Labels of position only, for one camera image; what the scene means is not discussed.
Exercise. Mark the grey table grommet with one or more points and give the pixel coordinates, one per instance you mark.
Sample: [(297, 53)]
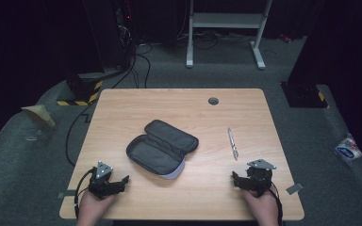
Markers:
[(213, 101)]

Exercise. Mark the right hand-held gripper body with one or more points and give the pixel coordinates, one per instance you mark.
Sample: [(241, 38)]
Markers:
[(259, 177)]

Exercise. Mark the beige cone-shaped object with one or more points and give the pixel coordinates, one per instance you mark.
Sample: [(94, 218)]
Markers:
[(41, 113)]

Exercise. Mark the black fabric pencil case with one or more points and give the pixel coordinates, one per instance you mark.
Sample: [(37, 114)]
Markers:
[(161, 147)]

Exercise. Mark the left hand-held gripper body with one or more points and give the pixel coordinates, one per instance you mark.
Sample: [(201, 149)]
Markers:
[(102, 183)]

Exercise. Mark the white and blue packet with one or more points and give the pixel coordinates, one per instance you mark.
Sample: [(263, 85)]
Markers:
[(348, 149)]

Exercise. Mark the white metal stand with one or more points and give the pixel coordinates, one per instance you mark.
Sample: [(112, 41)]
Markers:
[(227, 22)]

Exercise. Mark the grey tape strip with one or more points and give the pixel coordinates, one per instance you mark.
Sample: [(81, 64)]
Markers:
[(66, 194), (294, 188)]

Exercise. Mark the silver pen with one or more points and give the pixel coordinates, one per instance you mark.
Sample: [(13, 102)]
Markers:
[(233, 143)]

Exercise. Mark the black base with yellow stripes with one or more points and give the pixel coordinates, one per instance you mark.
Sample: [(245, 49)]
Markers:
[(306, 95), (81, 89)]

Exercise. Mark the clear plastic piece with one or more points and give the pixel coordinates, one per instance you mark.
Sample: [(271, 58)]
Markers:
[(33, 135)]

